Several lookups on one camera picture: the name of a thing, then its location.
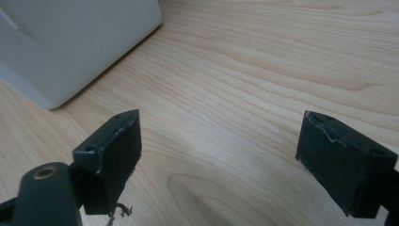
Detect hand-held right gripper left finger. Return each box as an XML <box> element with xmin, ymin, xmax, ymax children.
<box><xmin>72</xmin><ymin>108</ymin><xmax>143</xmax><ymax>217</ymax></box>

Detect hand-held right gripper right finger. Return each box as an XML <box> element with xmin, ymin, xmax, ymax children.
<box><xmin>295</xmin><ymin>109</ymin><xmax>399</xmax><ymax>219</ymax></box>

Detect white lidded storage box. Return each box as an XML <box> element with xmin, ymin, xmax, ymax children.
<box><xmin>0</xmin><ymin>0</ymin><xmax>164</xmax><ymax>110</ymax></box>

